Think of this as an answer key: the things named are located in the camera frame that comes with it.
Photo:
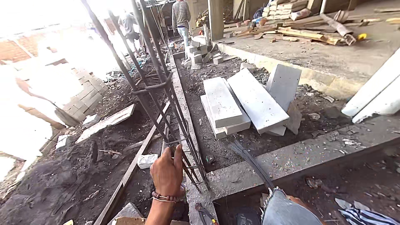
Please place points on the long narrow wooden plank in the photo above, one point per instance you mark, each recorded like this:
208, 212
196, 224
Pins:
132, 168

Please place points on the yellow rounded object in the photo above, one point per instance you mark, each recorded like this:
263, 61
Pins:
362, 36

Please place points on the small white block chunk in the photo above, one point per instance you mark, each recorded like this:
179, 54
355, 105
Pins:
147, 161

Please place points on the brown flat board piece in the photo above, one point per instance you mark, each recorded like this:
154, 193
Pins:
128, 221

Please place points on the flat whitish board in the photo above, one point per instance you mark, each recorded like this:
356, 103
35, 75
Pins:
107, 123

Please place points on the grey concrete slab piece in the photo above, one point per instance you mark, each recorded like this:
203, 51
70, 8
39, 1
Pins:
128, 212

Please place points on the person's left hand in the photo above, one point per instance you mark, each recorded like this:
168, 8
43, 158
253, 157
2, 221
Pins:
166, 178

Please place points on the pale concrete curb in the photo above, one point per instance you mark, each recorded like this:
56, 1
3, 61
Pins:
312, 76

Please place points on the person's left forearm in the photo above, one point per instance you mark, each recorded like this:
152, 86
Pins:
160, 213

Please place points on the square concrete pillar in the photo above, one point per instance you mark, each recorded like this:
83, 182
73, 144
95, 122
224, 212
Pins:
216, 20

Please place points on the black flat object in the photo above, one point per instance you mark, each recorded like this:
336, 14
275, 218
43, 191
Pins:
248, 219

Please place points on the stack of grey bricks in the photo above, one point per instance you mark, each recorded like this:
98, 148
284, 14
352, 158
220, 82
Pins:
89, 93

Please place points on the white round pipes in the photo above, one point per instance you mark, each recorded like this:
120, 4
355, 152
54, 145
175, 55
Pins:
372, 90

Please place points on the pile of grey concrete blocks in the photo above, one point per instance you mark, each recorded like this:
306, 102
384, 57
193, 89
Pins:
197, 56

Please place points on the steel rebar column cage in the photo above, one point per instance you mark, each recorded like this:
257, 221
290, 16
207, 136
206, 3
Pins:
144, 103

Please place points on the grey concrete foundation beam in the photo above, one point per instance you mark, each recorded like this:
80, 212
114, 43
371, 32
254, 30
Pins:
237, 181

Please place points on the pile of wooden boards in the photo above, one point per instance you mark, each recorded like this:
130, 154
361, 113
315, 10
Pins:
303, 32

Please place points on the pile of white blocks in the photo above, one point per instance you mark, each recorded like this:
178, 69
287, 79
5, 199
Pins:
257, 101

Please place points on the stack of sacks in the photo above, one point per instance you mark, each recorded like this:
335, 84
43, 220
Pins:
282, 8

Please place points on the white rubble block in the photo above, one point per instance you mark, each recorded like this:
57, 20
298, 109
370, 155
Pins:
64, 141
91, 120

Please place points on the person's left thumb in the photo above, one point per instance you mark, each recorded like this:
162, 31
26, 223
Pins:
178, 156

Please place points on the long grey pipe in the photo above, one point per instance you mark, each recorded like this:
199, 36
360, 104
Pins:
337, 26

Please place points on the blue white striped cloth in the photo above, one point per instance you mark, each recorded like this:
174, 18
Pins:
368, 217

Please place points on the person's left index finger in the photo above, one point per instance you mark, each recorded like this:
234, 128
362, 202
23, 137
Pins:
167, 153

